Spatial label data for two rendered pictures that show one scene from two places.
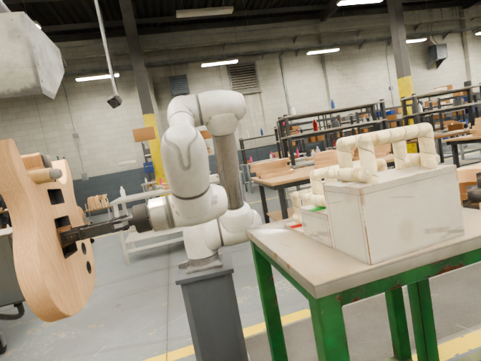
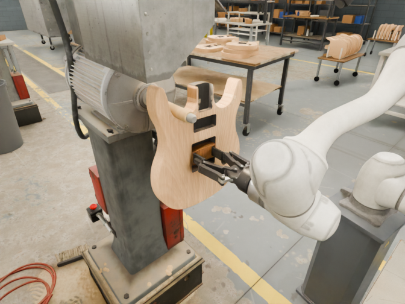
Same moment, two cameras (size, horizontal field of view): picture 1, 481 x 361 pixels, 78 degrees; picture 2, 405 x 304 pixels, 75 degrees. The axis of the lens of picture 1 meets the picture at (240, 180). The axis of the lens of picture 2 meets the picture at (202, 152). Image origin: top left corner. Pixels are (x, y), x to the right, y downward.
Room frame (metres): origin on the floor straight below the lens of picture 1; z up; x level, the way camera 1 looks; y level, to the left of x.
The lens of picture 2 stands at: (0.40, -0.16, 1.53)
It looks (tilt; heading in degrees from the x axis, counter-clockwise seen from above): 31 degrees down; 61
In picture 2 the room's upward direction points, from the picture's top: straight up
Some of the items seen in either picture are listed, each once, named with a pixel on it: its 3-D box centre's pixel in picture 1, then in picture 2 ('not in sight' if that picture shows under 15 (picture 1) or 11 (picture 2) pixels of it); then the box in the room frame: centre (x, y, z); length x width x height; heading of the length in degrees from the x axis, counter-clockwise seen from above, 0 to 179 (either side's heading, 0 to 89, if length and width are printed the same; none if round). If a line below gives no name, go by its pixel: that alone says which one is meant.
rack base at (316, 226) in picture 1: (353, 215); not in sight; (0.88, -0.32, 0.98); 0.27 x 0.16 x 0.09; 106
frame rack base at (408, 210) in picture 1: (391, 208); not in sight; (0.73, -0.35, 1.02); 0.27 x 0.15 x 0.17; 106
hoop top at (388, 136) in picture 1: (395, 135); not in sight; (0.68, -0.37, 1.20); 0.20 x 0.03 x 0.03; 105
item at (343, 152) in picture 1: (345, 162); not in sight; (0.74, -0.26, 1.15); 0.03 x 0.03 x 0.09
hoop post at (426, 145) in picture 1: (426, 149); not in sight; (0.70, -0.45, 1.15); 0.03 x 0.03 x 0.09
